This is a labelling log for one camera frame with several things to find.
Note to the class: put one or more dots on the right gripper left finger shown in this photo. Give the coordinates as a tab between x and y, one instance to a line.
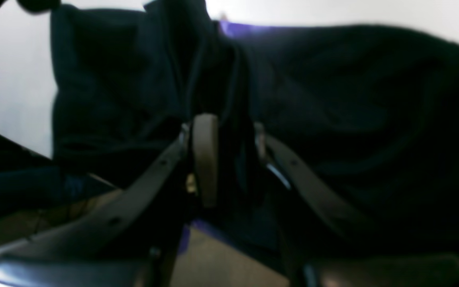
131	241

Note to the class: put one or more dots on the black T-shirt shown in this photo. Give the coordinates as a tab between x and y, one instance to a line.
373	110

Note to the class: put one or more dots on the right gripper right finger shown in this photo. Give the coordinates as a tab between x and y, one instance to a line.
436	270

